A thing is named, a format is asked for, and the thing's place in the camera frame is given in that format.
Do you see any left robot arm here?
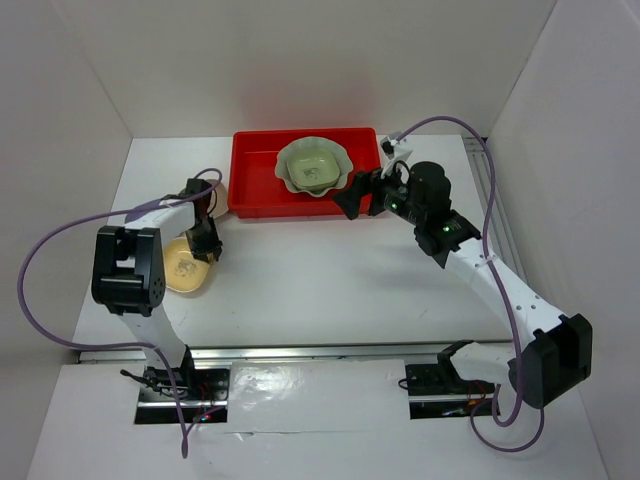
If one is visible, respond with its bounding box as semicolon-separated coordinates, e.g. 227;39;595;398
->
91;178;223;399

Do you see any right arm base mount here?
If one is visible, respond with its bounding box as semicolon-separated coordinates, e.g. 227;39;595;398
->
397;364;495;420

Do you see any aluminium rail front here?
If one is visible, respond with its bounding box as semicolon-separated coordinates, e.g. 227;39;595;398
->
77;340;516;363

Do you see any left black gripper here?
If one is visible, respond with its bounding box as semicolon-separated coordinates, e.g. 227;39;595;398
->
184;215;221;263

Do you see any brown square plate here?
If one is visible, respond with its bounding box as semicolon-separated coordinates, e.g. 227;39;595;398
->
207;182;229;219

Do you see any aluminium rail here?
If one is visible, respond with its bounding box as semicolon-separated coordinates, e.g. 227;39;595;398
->
462;136;527;281
77;340;516;363

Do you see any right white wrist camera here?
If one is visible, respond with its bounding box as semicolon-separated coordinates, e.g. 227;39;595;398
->
380;132;413;179

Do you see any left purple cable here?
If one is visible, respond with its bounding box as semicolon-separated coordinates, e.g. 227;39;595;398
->
16;167;224;460

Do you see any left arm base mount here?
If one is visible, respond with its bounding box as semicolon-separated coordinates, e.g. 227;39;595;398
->
120;367;231;425

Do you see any red plastic bin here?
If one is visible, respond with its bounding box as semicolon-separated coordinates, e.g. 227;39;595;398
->
228;127;381;219

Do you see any large green scalloped bowl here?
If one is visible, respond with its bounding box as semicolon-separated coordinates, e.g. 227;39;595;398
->
274;136;354;198

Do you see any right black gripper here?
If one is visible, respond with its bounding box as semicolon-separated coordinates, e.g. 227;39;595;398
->
331;156;425;226

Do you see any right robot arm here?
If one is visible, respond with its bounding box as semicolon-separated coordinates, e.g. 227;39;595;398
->
333;162;593;409

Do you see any aluminium rail right side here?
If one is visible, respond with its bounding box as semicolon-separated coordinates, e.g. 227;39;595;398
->
462;136;527;281

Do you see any purple square plate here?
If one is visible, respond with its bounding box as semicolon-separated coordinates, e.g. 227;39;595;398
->
124;210;146;224

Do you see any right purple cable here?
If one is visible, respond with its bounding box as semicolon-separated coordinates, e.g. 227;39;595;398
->
399;115;546;452

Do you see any yellow square plate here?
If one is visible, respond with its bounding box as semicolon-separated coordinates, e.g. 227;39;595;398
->
163;236;212;294

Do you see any green square plate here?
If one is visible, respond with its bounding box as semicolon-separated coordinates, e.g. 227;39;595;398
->
285;148;341;191

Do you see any purple cable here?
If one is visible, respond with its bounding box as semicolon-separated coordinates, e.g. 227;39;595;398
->
16;167;224;460
399;115;546;452

